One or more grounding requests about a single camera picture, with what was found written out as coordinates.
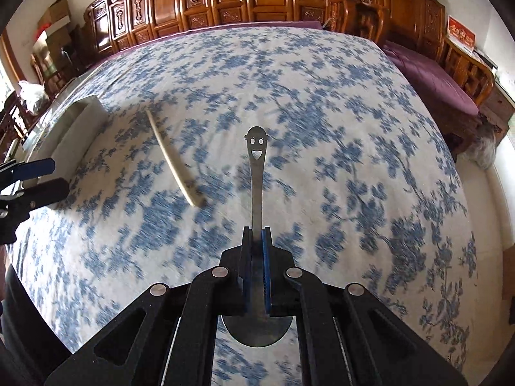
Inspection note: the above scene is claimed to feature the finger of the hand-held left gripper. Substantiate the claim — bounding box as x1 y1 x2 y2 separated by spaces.
0 158 56 183
0 178 70 245

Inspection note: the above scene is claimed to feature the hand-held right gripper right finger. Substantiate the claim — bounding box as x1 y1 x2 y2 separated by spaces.
261 226 469 386

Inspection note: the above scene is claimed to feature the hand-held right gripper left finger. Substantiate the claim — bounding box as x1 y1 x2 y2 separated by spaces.
44 225 254 386

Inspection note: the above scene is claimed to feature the white rectangular utensil container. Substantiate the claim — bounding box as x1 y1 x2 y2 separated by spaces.
22 94 108 210

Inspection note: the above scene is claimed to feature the smiley-handled metal spoon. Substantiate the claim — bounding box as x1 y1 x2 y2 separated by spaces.
222 126 296 347

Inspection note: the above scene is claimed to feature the cream chopstick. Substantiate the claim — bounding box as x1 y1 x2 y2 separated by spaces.
145 108 204 208

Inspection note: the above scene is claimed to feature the dark wooden chair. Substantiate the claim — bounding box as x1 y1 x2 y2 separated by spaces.
0 88 30 157

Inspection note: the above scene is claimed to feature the white plastic bag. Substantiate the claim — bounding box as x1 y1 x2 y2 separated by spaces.
18 80 49 113

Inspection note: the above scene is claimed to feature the wooden side chair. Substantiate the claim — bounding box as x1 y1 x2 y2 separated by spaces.
30 48 81 97

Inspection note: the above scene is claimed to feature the large cardboard box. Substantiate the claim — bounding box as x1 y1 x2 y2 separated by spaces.
32 24 77 65

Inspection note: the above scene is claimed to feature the long purple bench cushion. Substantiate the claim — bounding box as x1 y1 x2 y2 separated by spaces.
92 20 326 63

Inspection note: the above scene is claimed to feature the person's dark clothing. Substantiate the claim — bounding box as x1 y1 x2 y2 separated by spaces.
0 265 73 386

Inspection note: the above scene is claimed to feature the brown cardboard box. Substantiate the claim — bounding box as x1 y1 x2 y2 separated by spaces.
38 0 71 27

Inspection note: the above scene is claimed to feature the clear plastic bag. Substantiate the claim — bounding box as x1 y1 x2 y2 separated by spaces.
469 124 503 170

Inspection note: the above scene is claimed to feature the purple armchair cushion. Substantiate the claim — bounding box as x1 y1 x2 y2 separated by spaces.
380 42 481 115

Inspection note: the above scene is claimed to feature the carved wooden armchair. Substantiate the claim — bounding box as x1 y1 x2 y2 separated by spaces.
328 0 508 157

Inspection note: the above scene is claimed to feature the stack of books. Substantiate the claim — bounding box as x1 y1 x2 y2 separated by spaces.
475 48 500 70

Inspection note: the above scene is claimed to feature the red wall calendar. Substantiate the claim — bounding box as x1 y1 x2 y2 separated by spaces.
447 16 476 47

